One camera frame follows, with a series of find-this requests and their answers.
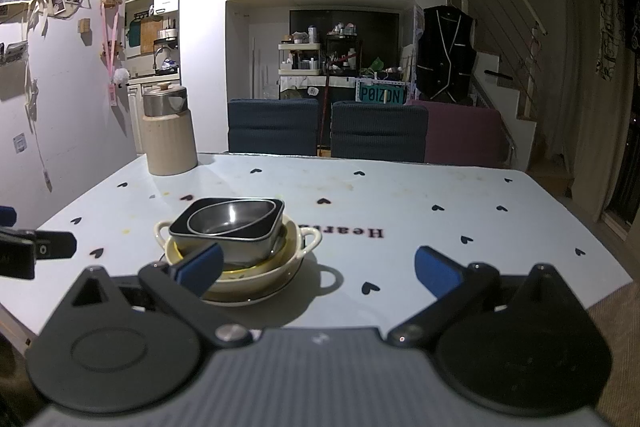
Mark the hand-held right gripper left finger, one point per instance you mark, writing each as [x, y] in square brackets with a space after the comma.
[200, 267]

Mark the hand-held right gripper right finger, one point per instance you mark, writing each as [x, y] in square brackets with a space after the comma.
[435, 269]

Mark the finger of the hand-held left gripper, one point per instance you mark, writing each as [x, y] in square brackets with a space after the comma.
[45, 244]
[6, 217]

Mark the wooden cutting board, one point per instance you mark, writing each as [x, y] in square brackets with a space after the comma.
[151, 36]

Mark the black vest white trim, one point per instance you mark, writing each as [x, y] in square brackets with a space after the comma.
[445, 52]

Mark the oval steel container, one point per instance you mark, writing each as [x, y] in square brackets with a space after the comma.
[230, 217]

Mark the beige curtain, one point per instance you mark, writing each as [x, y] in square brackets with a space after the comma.
[590, 97]

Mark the dark blue chair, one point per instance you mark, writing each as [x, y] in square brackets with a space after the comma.
[380, 129]
[272, 124]

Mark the cream ceramic bowl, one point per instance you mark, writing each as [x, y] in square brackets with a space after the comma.
[250, 271]

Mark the purple chair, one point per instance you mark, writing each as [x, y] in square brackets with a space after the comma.
[465, 134]

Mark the steel pot with lid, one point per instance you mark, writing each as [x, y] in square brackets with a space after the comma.
[165, 99]

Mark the teal sign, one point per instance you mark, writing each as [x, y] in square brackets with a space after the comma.
[380, 96]

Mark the square steel container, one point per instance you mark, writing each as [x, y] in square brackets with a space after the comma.
[250, 243]

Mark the white shelf cart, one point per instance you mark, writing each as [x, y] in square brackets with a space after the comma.
[299, 59]

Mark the beige canister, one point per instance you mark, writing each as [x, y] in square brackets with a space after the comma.
[170, 144]

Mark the black storage rack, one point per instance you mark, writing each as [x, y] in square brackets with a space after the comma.
[341, 54]

